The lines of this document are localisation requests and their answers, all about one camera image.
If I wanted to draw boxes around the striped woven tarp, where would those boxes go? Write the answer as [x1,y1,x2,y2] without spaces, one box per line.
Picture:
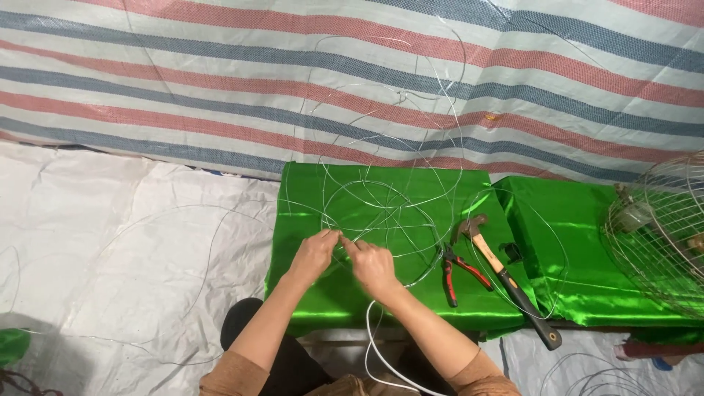
[0,0,704,186]

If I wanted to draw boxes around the small green cloth piece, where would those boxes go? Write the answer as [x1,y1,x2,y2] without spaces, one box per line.
[0,328,32,369]

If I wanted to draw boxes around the silver wire frame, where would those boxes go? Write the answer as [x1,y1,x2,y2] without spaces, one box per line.
[285,32,469,290]

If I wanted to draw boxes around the large green satin cloth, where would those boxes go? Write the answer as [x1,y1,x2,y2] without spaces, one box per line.
[264,161,538,338]

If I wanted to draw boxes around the white cable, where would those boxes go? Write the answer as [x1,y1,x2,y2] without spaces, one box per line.
[364,300,453,396]

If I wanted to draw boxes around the white plastic sheet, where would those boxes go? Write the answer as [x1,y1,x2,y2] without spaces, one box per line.
[0,140,285,396]

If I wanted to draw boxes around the wooden and black handled hammer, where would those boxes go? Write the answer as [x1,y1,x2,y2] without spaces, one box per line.
[450,214,563,352]

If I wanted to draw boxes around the coil of silver wire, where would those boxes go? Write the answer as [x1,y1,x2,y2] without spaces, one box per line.
[538,352,663,396]

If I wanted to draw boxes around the thin silver wire loop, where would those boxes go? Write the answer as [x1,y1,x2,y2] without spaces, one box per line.
[465,187,571,321]

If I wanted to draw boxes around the small black clip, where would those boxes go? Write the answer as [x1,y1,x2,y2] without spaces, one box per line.
[499,242,525,265]

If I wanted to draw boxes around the black trousers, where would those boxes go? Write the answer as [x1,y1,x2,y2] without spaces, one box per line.
[220,297,458,396]

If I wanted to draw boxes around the person's left hand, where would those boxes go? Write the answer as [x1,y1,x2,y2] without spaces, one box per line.
[289,229,343,286]

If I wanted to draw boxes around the red and black pliers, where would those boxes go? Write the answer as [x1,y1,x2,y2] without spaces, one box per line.
[440,242,495,308]

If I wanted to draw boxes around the round wire mesh cage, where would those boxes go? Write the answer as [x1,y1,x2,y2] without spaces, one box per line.
[602,151,704,320]

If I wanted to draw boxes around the dark red stick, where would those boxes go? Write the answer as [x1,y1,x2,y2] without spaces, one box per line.
[614,339,704,362]

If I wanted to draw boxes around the dark tangled cords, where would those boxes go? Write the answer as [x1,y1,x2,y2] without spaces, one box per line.
[0,367,65,396]

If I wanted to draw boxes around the person's right hand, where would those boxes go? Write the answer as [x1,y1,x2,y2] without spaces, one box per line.
[341,239,404,301]

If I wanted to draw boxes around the long loose silver wire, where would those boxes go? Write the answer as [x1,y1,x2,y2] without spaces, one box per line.
[0,203,277,367]

